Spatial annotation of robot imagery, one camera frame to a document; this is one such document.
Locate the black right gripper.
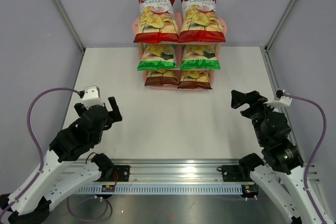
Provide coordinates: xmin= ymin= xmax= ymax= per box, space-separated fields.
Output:
xmin=231 ymin=89 xmax=280 ymax=144

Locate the brown Chuba chips bag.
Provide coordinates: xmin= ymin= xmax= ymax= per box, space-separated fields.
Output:
xmin=144 ymin=69 xmax=178 ymax=86
xmin=177 ymin=70 xmax=212 ymax=90

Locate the green Chuba chips bag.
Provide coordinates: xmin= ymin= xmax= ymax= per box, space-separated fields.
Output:
xmin=180 ymin=45 xmax=221 ymax=70
xmin=137 ymin=44 xmax=177 ymax=73

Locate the red Chuba chips bag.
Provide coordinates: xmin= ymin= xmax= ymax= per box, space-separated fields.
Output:
xmin=134 ymin=0 xmax=179 ymax=44
xmin=178 ymin=0 xmax=226 ymax=44

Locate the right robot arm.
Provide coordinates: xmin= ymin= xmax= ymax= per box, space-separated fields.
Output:
xmin=231 ymin=90 xmax=335 ymax=223

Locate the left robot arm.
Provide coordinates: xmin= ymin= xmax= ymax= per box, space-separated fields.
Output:
xmin=1 ymin=97 xmax=122 ymax=223

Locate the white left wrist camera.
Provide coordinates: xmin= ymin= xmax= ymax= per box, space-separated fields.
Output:
xmin=81 ymin=86 xmax=103 ymax=109

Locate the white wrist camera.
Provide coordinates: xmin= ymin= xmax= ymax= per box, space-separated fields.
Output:
xmin=81 ymin=86 xmax=103 ymax=109
xmin=264 ymin=89 xmax=292 ymax=109

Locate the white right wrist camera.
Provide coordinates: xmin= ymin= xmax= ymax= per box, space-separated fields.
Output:
xmin=264 ymin=89 xmax=292 ymax=109

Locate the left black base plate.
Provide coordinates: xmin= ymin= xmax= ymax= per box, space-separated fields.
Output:
xmin=98 ymin=165 xmax=130 ymax=183

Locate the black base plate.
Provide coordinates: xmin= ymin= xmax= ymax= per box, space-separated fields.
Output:
xmin=216 ymin=165 xmax=252 ymax=182
xmin=98 ymin=165 xmax=130 ymax=183

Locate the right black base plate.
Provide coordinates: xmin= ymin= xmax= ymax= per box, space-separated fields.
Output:
xmin=216 ymin=165 xmax=252 ymax=182

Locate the white slotted cable duct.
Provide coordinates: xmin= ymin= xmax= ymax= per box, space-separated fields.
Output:
xmin=75 ymin=184 xmax=243 ymax=195

